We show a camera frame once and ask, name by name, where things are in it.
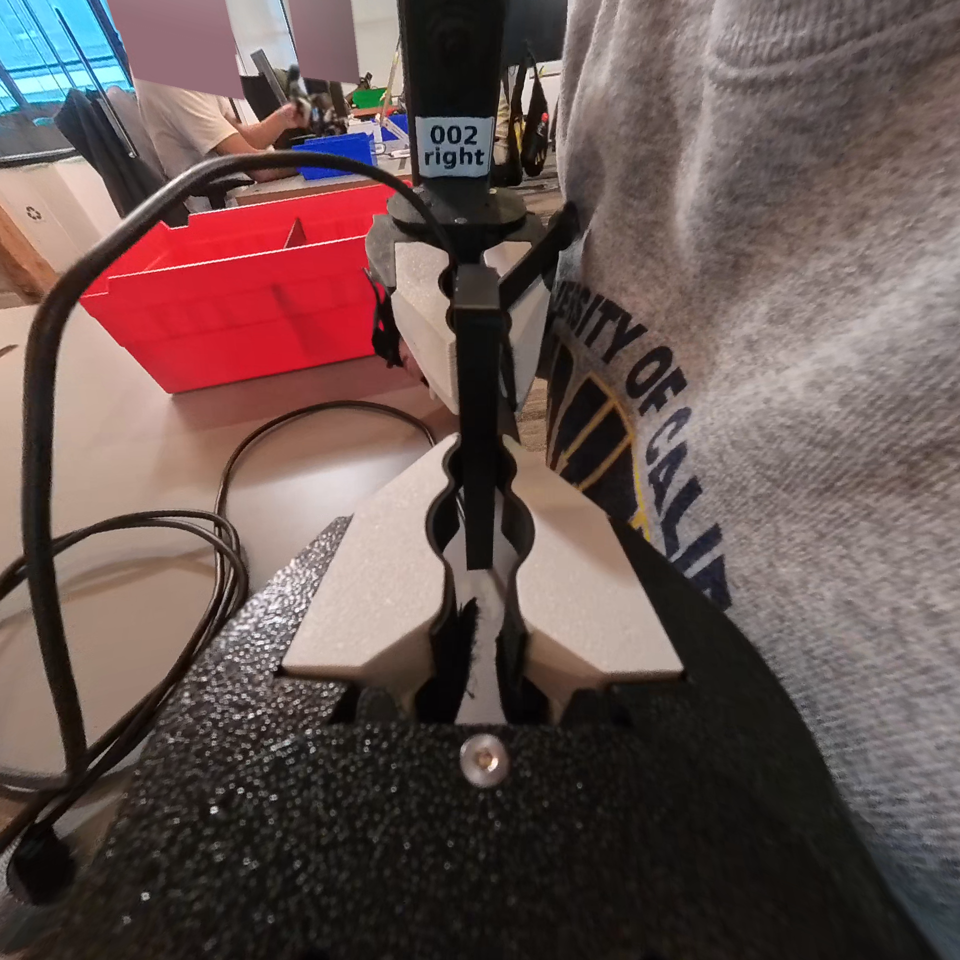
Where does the paned window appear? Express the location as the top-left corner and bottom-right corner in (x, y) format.
(0, 0), (136, 159)

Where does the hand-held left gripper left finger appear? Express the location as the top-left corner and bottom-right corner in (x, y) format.
(282, 433), (477, 724)

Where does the dark hanging jacket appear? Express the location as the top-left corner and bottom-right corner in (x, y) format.
(54, 86), (189, 226)

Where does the black usb hub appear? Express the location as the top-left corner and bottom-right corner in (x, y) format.
(448, 262), (502, 573)

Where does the red plastic bin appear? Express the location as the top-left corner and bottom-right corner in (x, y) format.
(78, 180), (421, 395)

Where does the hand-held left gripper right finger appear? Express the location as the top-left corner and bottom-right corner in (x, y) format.
(498, 438), (687, 725)

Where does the wooden post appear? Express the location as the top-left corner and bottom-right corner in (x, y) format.
(0, 202), (57, 305)

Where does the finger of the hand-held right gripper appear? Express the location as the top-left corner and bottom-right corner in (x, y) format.
(495, 285), (552, 414)
(390, 240), (462, 417)

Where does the grey printed sweatshirt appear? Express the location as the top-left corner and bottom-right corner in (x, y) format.
(517, 0), (960, 960)

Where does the black cable with usb plug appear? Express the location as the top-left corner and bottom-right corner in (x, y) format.
(213, 401), (440, 526)

